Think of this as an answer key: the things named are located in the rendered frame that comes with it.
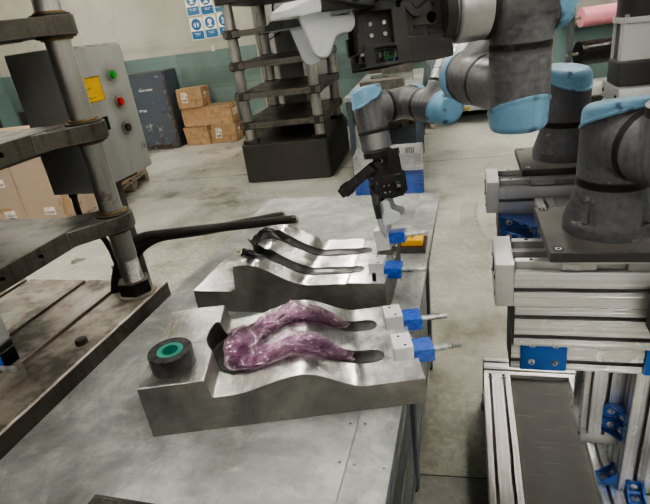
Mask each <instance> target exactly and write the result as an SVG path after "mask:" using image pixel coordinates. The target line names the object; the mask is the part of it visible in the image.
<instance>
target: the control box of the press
mask: <svg viewBox="0 0 650 504"><path fill-rule="evenodd" d="M73 48H74V51H75V54H76V57H77V61H78V64H79V67H80V70H81V74H82V77H83V80H84V83H85V87H86V90H87V93H88V96H89V100H90V103H91V106H92V109H93V113H94V116H98V117H102V119H105V122H106V125H107V128H108V131H109V136H108V138H107V139H105V141H103V145H104V148H105V151H106V155H107V158H108V161H109V164H110V168H111V171H112V174H113V177H114V181H115V184H116V187H117V190H118V193H119V197H120V200H121V203H122V206H128V202H127V199H126V196H125V192H124V189H123V186H122V181H124V180H126V179H128V178H132V177H134V175H136V174H138V173H137V172H138V171H140V170H142V169H144V168H146V167H148V166H150V165H151V164H152V162H151V158H150V155H149V151H148V147H147V144H146V140H145V136H144V133H143V129H142V125H141V122H140V118H139V115H138V111H137V107H136V104H135V100H134V96H133V93H132V89H131V85H130V82H129V78H128V74H127V71H126V67H125V63H124V60H123V56H122V52H121V49H120V45H119V43H116V42H110V43H101V44H92V45H83V46H74V47H73ZM4 58H5V61H6V64H7V66H8V69H9V72H10V75H11V77H12V80H13V83H14V85H15V88H16V91H17V94H18V96H19V99H20V102H21V105H22V107H23V110H24V113H25V116H26V118H27V121H28V124H29V127H30V128H37V127H48V126H54V125H60V124H65V123H67V122H68V121H69V117H68V113H67V110H66V107H65V104H64V101H63V98H62V95H61V92H60V89H59V86H58V83H57V80H56V77H55V74H54V71H53V68H52V65H51V62H50V59H49V56H48V53H47V50H39V51H33V52H26V53H19V54H12V55H5V56H4ZM52 151H53V152H51V153H48V154H45V155H42V156H40V157H41V160H42V162H43V165H44V168H45V171H46V173H47V176H48V179H49V182H50V184H51V187H52V190H53V192H54V195H68V196H69V198H71V200H72V203H73V207H74V210H75V213H76V215H81V214H83V213H82V211H81V208H80V204H79V201H78V197H77V196H78V194H93V193H94V192H93V189H92V186H91V183H90V180H89V177H88V174H87V171H86V168H85V165H84V162H83V159H82V156H81V153H80V150H79V147H77V146H69V147H64V148H60V149H56V150H52ZM128 207H129V206H128ZM101 240H102V242H103V243H104V244H105V246H106V248H107V250H108V251H109V254H110V256H111V259H112V261H113V263H114V262H115V256H114V253H113V250H112V247H111V244H110V242H109V240H108V239H107V237H104V238H101Z"/></svg>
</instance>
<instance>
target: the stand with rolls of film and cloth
mask: <svg viewBox="0 0 650 504"><path fill-rule="evenodd" d="M616 10H617V3H611V4H603V5H596V6H589V7H582V8H580V9H579V10H578V12H577V16H576V17H575V15H574V16H573V18H572V19H571V20H570V22H569V23H568V33H567V48H566V63H572V58H573V62H574V63H579V64H584V65H591V64H598V63H606V62H609V59H610V54H611V44H612V37H608V38H600V39H593V40H586V41H578V42H576V44H575V45H574V48H573V39H574V25H575V20H576V23H577V26H578V27H579V28H581V27H588V26H596V25H603V24H611V23H613V17H615V15H616ZM604 80H607V77H602V78H594V79H593V83H594V86H593V88H592V95H597V94H601V93H602V83H603V81H604Z"/></svg>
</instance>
